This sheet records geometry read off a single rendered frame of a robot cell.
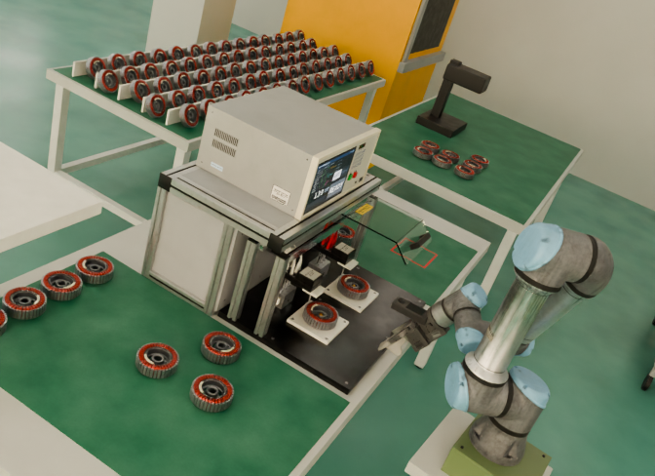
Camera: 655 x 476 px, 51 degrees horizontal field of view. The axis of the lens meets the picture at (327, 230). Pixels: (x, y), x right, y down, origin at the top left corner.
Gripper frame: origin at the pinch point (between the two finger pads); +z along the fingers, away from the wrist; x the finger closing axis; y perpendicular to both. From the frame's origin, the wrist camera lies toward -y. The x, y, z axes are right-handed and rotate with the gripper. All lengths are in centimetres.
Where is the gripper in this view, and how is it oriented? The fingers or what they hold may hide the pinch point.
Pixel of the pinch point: (385, 339)
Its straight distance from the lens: 213.8
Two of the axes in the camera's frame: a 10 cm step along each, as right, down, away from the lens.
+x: 4.6, -3.0, 8.3
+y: 5.9, 8.1, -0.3
